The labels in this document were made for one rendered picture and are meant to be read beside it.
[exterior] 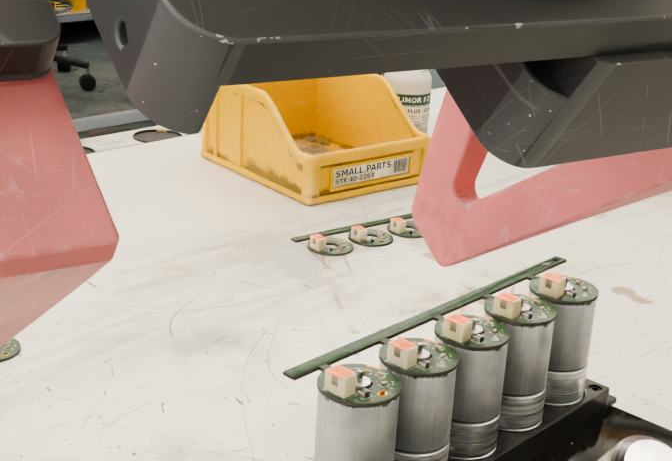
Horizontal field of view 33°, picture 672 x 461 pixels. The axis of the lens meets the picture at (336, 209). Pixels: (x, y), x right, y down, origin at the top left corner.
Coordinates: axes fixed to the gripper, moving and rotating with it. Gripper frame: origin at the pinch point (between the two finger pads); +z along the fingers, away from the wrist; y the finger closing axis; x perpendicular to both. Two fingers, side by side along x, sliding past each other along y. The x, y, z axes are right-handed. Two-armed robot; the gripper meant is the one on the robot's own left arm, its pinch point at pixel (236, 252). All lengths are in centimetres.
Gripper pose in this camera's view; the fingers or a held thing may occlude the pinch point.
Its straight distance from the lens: 20.5
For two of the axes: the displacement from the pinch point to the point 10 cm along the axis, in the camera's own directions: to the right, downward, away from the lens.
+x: 4.1, 7.9, -4.5
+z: -3.7, 5.9, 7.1
